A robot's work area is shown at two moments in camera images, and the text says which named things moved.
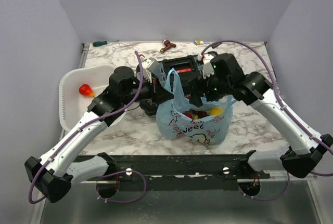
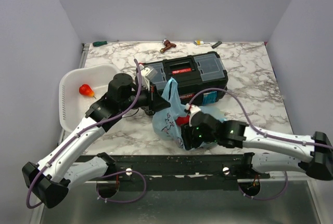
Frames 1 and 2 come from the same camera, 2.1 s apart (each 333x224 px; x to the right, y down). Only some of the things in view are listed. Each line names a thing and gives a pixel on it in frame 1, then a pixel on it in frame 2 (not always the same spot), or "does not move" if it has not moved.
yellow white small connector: (199, 42) does not move
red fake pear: (85, 89) does not move
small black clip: (215, 44) does not move
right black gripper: (197, 84) → (187, 137)
